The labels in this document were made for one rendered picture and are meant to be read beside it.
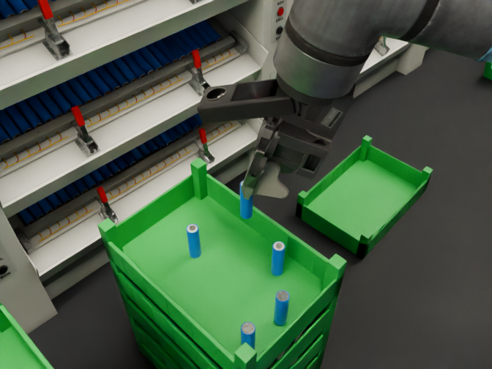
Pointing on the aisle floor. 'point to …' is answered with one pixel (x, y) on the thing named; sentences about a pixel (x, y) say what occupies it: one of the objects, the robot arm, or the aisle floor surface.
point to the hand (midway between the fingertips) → (246, 184)
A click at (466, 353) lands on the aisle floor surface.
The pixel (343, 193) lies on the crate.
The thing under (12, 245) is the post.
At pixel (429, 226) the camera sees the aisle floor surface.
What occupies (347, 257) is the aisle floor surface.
